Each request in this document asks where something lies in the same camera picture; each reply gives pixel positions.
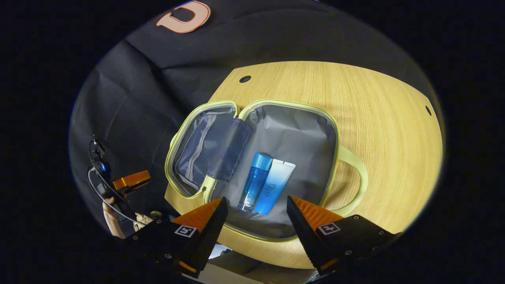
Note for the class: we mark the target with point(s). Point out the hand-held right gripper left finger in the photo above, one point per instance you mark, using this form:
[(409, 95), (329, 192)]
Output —
[(213, 232)]

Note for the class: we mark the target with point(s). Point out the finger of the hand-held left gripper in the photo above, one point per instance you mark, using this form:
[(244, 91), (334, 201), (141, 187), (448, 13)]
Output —
[(130, 179)]

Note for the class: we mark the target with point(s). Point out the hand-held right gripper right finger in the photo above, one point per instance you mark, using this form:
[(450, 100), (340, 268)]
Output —
[(302, 232)]

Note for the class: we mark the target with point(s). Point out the blue white cosmetic tube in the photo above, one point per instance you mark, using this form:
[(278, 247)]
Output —
[(276, 181)]

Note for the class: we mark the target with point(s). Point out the blue cosmetic bottle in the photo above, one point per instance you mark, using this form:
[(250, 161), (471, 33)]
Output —
[(256, 177)]

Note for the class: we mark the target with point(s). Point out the pale yellow suitcase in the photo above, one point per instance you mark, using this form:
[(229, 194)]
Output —
[(292, 134)]

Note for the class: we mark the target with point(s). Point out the pale small object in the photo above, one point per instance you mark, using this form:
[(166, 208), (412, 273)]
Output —
[(146, 220)]

